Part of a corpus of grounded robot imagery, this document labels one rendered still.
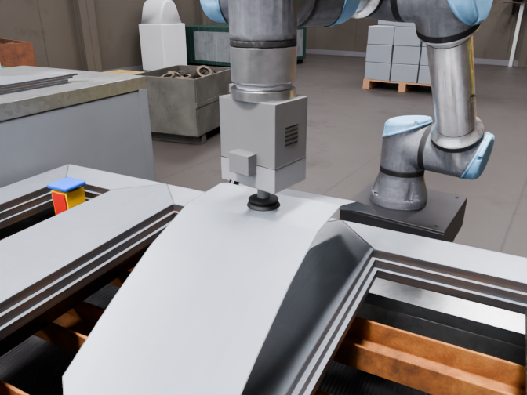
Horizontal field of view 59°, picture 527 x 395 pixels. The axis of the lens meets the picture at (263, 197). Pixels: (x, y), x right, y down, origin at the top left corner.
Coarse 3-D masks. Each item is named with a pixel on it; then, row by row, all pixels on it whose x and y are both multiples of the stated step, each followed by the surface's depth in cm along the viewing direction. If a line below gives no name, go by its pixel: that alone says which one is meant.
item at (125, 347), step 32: (128, 320) 48; (96, 352) 46; (128, 352) 46; (160, 352) 45; (192, 352) 44; (224, 352) 43; (96, 384) 44; (128, 384) 43; (160, 384) 43; (192, 384) 42; (224, 384) 41
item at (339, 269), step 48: (48, 192) 112; (96, 192) 112; (144, 240) 93; (336, 240) 86; (48, 288) 74; (336, 288) 71; (432, 288) 79; (480, 288) 76; (0, 336) 67; (288, 336) 61; (336, 336) 66; (288, 384) 53
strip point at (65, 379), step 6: (66, 378) 45; (66, 384) 45; (72, 384) 45; (78, 384) 44; (84, 384) 44; (66, 390) 44; (72, 390) 44; (78, 390) 44; (84, 390) 44; (90, 390) 44; (96, 390) 44
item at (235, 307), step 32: (160, 256) 53; (192, 256) 52; (128, 288) 51; (160, 288) 50; (192, 288) 49; (224, 288) 48; (256, 288) 47; (288, 288) 46; (160, 320) 47; (192, 320) 46; (224, 320) 45; (256, 320) 45; (256, 352) 43
